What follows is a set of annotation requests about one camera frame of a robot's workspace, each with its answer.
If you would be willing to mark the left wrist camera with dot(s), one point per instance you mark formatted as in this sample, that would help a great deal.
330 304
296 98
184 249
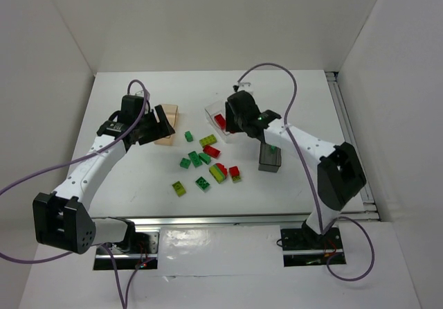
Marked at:
141 93

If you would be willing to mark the lime 2x4 lego brick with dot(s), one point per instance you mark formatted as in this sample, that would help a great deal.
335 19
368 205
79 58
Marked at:
208 140

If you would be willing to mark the dark green 2x2 lego brick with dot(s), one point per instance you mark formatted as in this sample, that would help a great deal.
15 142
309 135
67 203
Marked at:
185 163

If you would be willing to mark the dark green printed lego brick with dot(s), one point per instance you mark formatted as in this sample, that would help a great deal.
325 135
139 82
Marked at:
203 184

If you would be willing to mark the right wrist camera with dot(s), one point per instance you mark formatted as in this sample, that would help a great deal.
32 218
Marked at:
243 86

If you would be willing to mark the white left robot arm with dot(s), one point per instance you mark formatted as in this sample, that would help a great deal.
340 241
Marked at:
62 219

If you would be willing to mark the dark green 2x4 lego brick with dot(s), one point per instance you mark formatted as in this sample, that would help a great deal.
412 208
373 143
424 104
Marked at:
195 160

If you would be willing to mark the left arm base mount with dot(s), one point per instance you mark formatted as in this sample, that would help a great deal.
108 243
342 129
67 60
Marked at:
142 252

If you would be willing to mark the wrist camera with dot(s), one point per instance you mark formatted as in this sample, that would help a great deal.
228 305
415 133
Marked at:
243 86
141 93

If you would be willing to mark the red 2x4 lego brick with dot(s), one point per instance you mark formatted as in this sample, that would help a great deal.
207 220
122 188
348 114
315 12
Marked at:
220 121

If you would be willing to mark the lime printed lego brick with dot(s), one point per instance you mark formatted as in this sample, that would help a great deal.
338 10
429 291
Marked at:
179 188

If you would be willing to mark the clear plastic container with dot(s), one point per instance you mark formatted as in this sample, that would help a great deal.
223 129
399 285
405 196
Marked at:
213 109

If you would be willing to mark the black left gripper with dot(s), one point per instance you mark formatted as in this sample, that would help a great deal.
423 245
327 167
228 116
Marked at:
152 126

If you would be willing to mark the grey translucent plastic container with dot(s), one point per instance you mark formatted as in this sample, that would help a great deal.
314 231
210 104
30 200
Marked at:
269 162

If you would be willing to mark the red and lime stacked lego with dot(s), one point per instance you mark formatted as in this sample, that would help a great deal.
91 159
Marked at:
235 174

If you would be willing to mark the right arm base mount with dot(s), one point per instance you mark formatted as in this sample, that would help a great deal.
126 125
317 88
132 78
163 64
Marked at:
297 251

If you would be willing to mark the small green 1x2 lego brick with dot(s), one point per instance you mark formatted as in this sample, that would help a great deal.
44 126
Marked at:
188 136

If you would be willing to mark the aluminium side rail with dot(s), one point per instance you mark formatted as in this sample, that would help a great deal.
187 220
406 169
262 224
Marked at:
369 204

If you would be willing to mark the tan translucent plastic container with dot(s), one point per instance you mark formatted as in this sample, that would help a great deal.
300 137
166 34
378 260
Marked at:
172 114

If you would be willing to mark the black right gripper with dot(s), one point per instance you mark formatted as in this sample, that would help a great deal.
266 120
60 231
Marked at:
232 113

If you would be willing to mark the aluminium mounting rail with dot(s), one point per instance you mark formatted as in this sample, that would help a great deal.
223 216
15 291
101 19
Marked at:
216 221

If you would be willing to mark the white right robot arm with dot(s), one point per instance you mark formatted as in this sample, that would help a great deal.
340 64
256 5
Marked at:
334 171

